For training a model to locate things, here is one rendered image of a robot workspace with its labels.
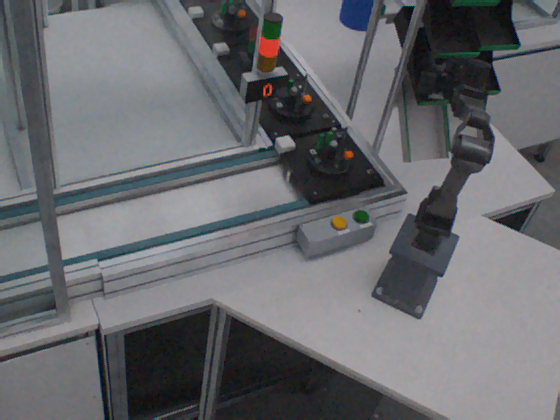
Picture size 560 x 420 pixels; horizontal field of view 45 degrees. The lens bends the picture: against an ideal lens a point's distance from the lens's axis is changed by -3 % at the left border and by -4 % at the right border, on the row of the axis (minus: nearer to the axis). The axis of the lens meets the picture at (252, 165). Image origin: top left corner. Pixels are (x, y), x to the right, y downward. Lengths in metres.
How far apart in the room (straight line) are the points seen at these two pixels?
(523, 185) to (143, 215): 1.23
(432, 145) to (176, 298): 0.88
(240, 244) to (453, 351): 0.61
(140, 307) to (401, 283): 0.66
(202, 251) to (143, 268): 0.16
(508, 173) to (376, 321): 0.80
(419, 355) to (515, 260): 0.48
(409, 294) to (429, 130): 0.54
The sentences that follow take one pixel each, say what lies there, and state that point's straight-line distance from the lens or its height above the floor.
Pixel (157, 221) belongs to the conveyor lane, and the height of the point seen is 0.92.
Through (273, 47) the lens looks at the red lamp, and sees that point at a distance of 1.76.
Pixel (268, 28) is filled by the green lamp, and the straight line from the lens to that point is 1.73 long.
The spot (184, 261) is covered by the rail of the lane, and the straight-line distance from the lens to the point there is 1.75.
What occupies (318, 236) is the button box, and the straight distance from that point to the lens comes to 1.82.
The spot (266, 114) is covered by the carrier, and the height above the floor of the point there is 0.97.
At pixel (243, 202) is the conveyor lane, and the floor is 0.92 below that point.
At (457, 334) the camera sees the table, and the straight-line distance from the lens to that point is 1.87.
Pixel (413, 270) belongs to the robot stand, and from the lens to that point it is 1.74.
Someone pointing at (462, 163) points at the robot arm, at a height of 1.39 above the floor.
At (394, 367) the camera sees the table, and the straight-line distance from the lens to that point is 1.76.
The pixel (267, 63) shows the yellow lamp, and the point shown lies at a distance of 1.78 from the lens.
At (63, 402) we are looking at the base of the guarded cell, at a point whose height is 0.51.
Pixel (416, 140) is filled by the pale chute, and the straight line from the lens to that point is 2.07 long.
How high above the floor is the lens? 2.32
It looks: 44 degrees down
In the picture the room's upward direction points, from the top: 9 degrees clockwise
